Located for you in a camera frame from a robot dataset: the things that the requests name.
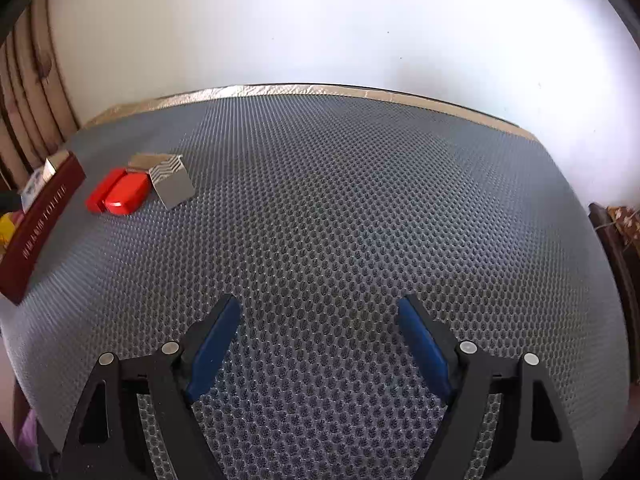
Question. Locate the beige patterned curtain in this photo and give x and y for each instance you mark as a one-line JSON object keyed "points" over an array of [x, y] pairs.
{"points": [[36, 115]]}

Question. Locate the grey honeycomb table mat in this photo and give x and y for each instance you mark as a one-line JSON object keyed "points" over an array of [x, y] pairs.
{"points": [[319, 213]]}

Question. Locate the dark red toffee tin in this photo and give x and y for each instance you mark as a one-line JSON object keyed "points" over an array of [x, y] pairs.
{"points": [[27, 242]]}

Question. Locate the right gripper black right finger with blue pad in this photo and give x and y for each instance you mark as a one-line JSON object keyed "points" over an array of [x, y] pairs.
{"points": [[532, 437]]}

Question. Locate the red rectangular box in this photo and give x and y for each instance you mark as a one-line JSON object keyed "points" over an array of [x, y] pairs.
{"points": [[95, 203]]}

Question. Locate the small yellow box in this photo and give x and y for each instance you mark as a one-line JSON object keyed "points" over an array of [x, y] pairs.
{"points": [[8, 226]]}

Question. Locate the gold box zigzag end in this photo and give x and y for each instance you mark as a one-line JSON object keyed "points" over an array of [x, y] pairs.
{"points": [[168, 175]]}

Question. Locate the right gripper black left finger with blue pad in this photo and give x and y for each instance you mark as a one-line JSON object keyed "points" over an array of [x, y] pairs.
{"points": [[106, 440]]}

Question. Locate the red rounded case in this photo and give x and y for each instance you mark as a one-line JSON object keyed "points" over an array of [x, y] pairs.
{"points": [[128, 194]]}

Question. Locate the purple cloth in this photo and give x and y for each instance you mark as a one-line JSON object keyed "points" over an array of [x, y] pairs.
{"points": [[27, 442]]}

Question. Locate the dark wooden furniture right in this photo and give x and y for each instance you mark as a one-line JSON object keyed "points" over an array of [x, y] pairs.
{"points": [[617, 229]]}

